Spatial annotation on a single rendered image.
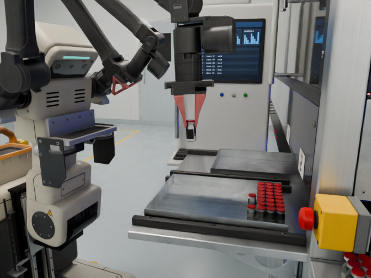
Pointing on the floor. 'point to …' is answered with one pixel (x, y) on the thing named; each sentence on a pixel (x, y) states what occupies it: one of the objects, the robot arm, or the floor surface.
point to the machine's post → (340, 111)
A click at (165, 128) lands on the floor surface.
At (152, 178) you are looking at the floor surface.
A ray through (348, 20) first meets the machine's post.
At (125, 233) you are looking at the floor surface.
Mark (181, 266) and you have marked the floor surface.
